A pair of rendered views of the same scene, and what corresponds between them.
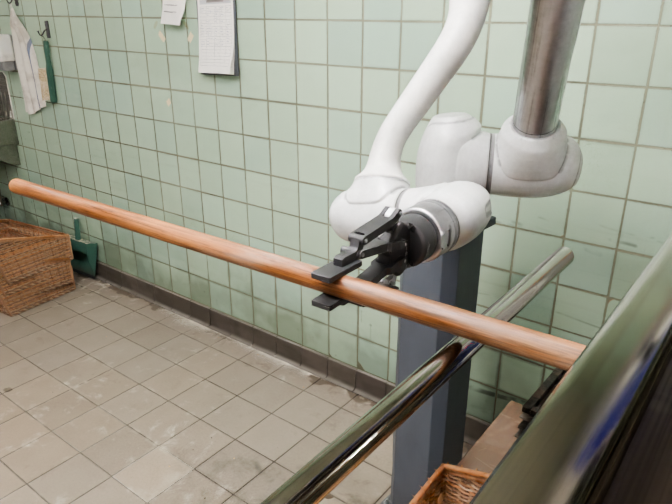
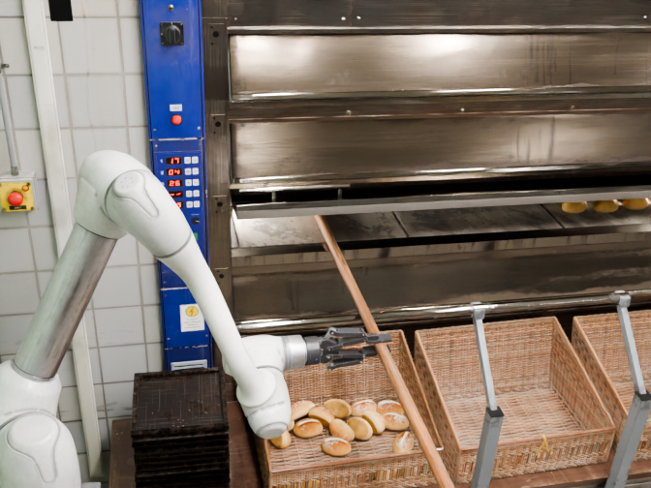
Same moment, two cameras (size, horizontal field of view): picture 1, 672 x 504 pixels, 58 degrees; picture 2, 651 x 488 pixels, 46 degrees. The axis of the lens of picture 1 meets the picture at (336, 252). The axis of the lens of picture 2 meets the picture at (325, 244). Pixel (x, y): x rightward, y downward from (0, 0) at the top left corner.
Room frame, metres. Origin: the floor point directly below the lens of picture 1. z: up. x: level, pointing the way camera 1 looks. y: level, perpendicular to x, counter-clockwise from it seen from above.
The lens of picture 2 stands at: (2.09, 0.94, 2.44)
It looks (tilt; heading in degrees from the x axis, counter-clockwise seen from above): 29 degrees down; 219
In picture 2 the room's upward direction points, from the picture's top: 3 degrees clockwise
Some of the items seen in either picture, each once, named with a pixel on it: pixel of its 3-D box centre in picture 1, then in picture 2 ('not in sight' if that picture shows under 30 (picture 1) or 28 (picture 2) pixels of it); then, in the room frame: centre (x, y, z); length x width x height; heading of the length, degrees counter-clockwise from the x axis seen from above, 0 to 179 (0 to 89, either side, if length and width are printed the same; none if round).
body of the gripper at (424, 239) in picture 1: (400, 245); (321, 350); (0.83, -0.09, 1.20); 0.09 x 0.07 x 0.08; 144
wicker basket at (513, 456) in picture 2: not in sight; (508, 394); (0.08, 0.14, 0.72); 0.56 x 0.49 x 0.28; 144
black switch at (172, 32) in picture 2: not in sight; (171, 26); (0.79, -0.69, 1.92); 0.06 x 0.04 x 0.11; 142
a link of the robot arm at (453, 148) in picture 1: (452, 156); (37, 463); (1.53, -0.30, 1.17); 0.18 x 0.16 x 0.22; 77
